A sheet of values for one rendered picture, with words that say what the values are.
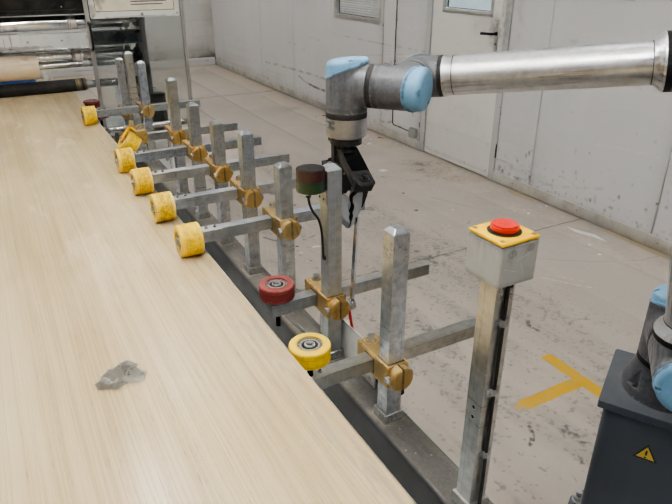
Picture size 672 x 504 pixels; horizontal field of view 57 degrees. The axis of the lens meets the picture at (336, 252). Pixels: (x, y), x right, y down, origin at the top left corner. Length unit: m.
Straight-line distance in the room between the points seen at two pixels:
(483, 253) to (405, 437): 0.53
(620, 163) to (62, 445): 3.64
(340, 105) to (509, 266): 0.60
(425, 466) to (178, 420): 0.47
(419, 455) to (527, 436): 1.21
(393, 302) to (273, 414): 0.31
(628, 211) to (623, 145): 0.40
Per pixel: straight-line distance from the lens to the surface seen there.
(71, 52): 3.76
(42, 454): 1.05
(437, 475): 1.22
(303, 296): 1.42
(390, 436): 1.29
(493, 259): 0.86
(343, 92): 1.31
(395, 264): 1.12
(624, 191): 4.17
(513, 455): 2.34
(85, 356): 1.24
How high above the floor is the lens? 1.56
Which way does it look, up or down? 26 degrees down
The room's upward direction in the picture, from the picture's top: straight up
